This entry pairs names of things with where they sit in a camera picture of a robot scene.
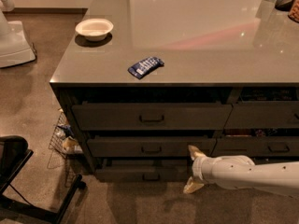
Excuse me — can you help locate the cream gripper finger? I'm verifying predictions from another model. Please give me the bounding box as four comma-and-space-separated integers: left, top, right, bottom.
188, 145, 205, 161
183, 176, 204, 194

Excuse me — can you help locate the drawer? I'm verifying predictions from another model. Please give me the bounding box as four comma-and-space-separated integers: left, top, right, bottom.
225, 101, 299, 129
212, 136, 299, 157
205, 156, 299, 166
87, 136, 216, 158
95, 157, 192, 182
72, 103, 232, 131

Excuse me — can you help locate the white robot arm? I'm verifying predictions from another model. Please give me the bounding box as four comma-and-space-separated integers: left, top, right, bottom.
183, 145, 299, 198

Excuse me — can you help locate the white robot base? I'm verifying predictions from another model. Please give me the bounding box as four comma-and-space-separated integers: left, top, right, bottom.
0, 0, 36, 68

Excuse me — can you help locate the grey drawer cabinet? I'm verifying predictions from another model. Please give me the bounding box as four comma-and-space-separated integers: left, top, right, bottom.
50, 0, 299, 174

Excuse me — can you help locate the blue snack packet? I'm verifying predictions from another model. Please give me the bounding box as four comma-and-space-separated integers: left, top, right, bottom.
128, 57, 164, 79

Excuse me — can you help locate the white bowl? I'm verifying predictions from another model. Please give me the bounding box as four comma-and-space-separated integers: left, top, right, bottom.
75, 19, 114, 42

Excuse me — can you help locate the orange item on counter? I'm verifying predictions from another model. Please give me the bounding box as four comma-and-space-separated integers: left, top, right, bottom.
288, 0, 299, 22

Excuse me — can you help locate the black stand with monitor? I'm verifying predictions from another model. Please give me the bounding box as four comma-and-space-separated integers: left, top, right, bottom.
0, 135, 86, 224

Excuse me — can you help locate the wire basket with items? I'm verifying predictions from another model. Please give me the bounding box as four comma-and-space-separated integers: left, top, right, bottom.
46, 108, 84, 189

